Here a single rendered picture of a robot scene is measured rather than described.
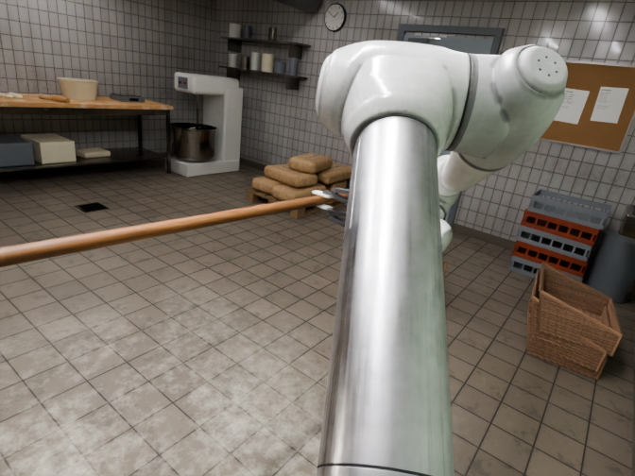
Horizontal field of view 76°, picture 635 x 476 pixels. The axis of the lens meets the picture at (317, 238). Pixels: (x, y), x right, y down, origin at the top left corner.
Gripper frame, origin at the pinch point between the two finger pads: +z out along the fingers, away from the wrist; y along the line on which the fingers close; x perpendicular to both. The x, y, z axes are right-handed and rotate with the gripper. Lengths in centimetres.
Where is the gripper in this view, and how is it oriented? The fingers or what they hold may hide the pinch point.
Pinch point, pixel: (321, 199)
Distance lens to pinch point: 128.8
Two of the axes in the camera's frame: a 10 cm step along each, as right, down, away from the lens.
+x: 6.0, -1.8, 7.8
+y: -1.5, 9.3, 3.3
